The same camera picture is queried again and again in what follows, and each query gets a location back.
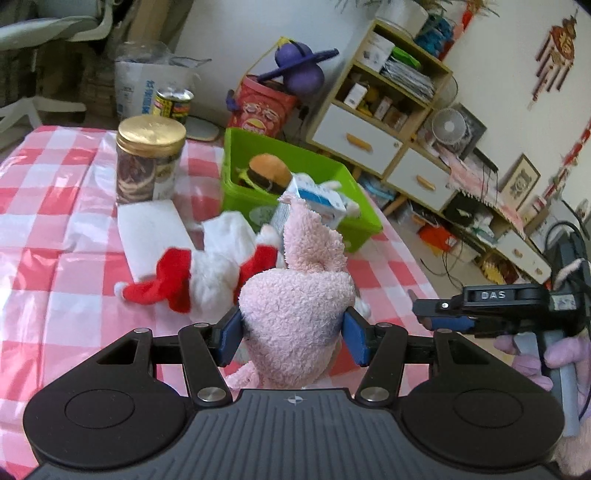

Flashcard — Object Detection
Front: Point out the orange box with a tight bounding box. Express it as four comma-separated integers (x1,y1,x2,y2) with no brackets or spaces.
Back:
418,226,455,252

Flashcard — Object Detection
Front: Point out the black framed picture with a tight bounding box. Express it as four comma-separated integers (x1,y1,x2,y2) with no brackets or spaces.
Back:
455,104,488,153

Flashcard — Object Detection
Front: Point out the yellow and black tin can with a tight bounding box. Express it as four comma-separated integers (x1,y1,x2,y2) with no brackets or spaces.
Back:
151,87,195,125

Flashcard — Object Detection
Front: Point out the black bag with white logo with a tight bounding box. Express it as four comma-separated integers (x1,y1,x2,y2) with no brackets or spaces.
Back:
441,189,485,227

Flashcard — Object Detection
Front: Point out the red snack bucket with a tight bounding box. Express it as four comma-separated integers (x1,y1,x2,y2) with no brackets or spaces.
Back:
226,74,298,139

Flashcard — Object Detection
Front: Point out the pink plush toy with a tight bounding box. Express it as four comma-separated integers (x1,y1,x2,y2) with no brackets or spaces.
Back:
224,191,370,402

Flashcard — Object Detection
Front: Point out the red wall ornament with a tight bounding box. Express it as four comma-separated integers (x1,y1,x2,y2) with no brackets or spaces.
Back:
529,11,580,109

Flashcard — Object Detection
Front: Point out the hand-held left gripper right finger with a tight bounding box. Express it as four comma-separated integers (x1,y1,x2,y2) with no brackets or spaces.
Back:
344,307,511,404

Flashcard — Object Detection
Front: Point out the low white drawer cabinet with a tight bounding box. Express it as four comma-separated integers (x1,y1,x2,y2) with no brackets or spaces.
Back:
475,217,552,284

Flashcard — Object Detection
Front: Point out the gold lid cookie jar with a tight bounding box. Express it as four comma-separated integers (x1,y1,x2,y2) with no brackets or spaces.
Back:
115,115,187,204

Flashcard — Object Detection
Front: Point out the green plastic bin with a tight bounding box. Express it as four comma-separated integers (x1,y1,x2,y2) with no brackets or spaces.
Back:
219,127,384,252

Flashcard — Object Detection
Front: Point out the white desk fan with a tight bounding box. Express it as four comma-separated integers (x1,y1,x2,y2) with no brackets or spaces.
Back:
431,108,467,148

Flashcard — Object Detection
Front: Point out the blue and white milk carton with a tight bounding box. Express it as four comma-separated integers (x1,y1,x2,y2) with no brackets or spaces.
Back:
268,178,349,241

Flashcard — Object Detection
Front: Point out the brown framed picture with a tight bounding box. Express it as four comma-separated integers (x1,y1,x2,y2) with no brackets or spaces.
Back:
501,154,541,210

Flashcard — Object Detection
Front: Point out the burger plush toy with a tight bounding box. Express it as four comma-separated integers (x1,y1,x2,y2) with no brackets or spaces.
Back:
235,153,294,195

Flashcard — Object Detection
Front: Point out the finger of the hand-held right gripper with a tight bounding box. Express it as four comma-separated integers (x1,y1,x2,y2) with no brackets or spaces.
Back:
411,298,475,333

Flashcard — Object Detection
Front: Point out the white and red plush toy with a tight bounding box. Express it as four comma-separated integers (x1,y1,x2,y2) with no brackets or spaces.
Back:
113,212,289,324

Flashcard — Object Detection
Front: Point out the pink checkered tablecloth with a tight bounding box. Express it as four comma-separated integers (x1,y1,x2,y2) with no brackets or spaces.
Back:
0,124,444,480

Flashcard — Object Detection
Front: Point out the yellow toy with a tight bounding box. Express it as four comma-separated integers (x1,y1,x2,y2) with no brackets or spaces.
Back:
358,88,382,116

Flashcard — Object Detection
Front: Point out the white fluffy plush toy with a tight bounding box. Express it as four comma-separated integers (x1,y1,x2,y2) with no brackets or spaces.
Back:
323,180,362,220

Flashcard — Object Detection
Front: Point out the white cardboard box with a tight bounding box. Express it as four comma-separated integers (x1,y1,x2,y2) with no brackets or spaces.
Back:
113,39,204,121

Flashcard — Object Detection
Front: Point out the wooden shelf cabinet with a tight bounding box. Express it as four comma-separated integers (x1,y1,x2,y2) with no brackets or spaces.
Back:
307,18,458,217

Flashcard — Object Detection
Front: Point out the grey white chair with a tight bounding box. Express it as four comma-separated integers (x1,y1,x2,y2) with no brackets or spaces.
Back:
0,0,114,134

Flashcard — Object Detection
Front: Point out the purple hopper ball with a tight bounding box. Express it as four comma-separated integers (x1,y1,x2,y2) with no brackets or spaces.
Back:
256,39,340,95

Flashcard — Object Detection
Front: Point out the small red wall hanging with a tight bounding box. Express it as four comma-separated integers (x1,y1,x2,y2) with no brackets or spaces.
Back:
551,117,591,185

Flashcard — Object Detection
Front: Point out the small white box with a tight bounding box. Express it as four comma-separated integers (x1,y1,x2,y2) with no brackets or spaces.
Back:
344,83,370,109

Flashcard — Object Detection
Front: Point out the white floor scale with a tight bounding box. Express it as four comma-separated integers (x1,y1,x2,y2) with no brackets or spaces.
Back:
185,115,220,141

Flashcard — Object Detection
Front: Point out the blue lid storage box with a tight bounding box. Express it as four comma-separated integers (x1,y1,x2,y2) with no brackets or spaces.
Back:
360,175,400,213

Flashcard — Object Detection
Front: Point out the person's right forearm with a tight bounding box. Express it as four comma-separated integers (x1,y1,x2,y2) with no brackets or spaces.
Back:
551,434,591,480

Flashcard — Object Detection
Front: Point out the pink lace cloth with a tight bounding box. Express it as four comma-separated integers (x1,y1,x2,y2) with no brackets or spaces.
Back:
438,148,527,232

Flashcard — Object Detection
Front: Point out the white tissue pack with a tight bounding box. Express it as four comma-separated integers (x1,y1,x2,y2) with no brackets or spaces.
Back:
117,199,195,282

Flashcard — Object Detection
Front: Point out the person's right hand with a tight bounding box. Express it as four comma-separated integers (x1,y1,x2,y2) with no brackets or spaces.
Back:
493,333,591,393

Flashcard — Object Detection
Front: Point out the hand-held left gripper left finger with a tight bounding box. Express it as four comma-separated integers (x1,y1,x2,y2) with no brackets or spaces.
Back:
95,307,244,409

